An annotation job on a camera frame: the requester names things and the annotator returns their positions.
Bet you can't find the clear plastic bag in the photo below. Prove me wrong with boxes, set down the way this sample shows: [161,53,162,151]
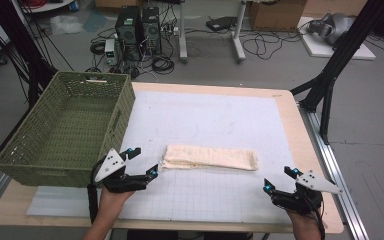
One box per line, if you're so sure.
[49,14,85,36]

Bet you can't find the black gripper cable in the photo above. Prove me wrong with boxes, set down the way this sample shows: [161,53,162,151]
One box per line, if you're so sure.
[86,159,105,225]
[312,196,326,240]

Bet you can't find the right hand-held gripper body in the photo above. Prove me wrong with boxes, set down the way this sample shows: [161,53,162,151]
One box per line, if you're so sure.
[272,169,344,216]

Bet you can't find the coiled black cable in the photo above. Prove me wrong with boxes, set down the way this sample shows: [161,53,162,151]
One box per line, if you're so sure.
[151,55,176,76]

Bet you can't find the flat black device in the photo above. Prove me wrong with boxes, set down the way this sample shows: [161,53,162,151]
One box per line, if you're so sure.
[205,16,238,33]

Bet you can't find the brown cardboard box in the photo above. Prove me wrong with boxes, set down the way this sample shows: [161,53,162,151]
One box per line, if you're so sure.
[247,0,308,32]

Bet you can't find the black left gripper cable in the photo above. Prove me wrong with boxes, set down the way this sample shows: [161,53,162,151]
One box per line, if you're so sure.
[86,159,105,225]

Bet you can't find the black computer tower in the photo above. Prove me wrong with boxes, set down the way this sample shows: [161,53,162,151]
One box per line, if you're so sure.
[115,5,143,62]
[141,6,163,56]

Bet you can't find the black metal stand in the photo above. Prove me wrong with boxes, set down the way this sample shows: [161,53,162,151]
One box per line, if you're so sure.
[289,0,384,145]
[0,0,59,109]

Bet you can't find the white table leg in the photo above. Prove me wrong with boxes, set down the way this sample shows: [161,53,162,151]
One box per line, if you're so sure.
[231,0,248,63]
[177,0,189,64]

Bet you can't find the grey helmet-shaped device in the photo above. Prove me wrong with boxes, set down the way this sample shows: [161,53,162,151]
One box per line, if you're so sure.
[307,12,356,46]

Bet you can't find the white grid mat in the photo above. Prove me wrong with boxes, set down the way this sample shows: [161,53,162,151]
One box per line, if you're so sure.
[26,90,297,224]

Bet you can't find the loose black floor cables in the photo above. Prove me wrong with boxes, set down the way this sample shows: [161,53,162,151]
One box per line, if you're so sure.
[241,29,303,62]

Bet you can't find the person's dark clothing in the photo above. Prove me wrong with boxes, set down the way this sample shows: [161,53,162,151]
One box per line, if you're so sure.
[135,230,255,240]

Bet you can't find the green woven plastic basket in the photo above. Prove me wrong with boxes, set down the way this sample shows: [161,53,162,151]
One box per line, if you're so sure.
[0,70,137,188]

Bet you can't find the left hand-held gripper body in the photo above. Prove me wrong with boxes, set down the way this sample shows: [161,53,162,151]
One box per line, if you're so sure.
[93,148,148,194]

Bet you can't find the person's left hand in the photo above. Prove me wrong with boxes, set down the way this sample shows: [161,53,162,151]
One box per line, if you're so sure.
[99,185,136,210]

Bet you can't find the white floor board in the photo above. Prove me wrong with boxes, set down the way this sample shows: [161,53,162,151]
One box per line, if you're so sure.
[297,16,377,61]

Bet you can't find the person's right hand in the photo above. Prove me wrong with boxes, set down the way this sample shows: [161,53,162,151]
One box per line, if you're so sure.
[285,209,323,232]

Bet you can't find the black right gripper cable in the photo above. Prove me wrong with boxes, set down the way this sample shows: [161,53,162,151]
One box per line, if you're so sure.
[312,196,326,240]

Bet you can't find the small white power supply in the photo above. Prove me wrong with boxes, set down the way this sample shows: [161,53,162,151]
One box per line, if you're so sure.
[104,38,118,66]

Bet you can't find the cream cloth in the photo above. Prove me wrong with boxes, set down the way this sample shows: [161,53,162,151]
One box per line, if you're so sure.
[161,144,259,172]

